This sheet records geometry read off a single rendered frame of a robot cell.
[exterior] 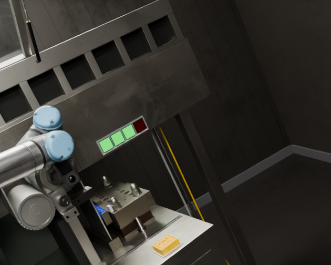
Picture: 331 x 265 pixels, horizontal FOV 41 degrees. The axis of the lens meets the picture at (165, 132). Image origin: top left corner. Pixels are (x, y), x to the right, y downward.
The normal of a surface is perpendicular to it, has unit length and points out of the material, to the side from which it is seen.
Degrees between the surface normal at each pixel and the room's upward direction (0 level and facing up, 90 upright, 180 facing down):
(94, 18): 90
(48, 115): 50
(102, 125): 90
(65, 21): 90
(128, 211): 90
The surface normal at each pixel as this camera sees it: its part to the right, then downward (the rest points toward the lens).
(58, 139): 0.69, -0.13
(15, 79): 0.47, 0.01
